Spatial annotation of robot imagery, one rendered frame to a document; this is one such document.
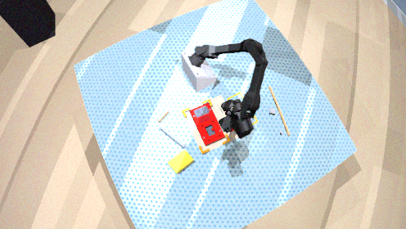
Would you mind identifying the yellow rectangular block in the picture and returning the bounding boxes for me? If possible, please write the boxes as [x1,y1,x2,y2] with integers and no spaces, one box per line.
[168,149,193,173]

